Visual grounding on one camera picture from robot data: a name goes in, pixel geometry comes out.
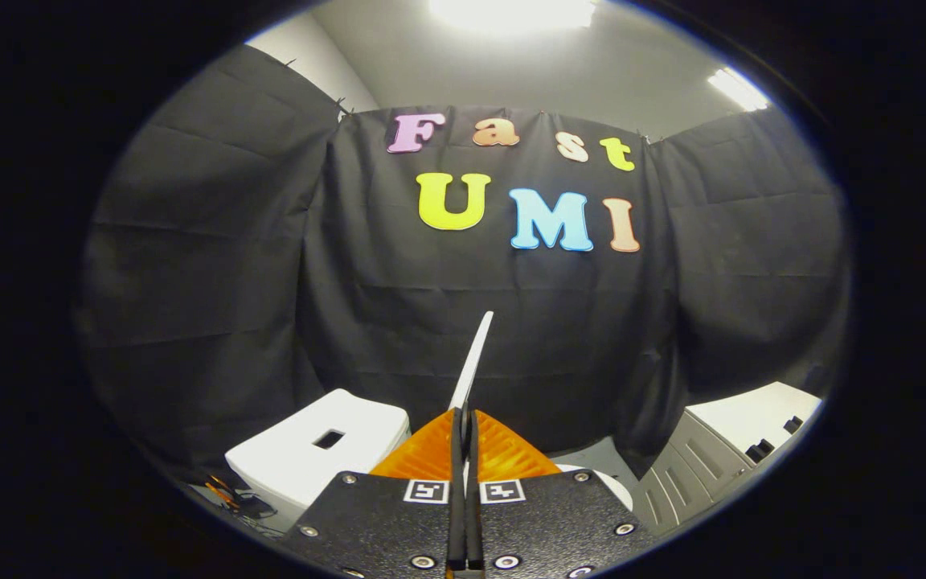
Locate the grey cabinet with white top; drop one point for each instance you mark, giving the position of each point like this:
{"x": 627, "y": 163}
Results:
{"x": 720, "y": 422}

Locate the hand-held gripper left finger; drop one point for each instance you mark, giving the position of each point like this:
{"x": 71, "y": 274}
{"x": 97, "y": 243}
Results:
{"x": 383, "y": 523}

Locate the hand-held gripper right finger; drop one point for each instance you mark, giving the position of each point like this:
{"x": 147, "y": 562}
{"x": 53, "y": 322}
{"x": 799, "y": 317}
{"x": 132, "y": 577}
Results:
{"x": 551, "y": 523}

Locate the large ceiling light panel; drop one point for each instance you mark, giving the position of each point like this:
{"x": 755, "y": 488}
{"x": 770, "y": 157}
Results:
{"x": 511, "y": 12}

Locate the white toilet bowl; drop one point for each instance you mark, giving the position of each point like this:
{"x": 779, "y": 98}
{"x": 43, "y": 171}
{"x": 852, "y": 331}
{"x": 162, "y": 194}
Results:
{"x": 609, "y": 486}

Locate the black backdrop cloth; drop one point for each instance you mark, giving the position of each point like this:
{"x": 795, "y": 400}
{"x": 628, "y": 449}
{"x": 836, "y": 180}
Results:
{"x": 214, "y": 281}

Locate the white toilet lid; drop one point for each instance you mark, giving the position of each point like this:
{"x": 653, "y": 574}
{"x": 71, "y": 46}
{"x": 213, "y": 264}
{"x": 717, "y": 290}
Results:
{"x": 473, "y": 362}

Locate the white toilet tank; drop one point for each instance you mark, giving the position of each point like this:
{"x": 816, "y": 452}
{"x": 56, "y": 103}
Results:
{"x": 286, "y": 470}

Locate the small ceiling light panel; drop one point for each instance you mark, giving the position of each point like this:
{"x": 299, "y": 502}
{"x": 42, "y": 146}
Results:
{"x": 740, "y": 88}

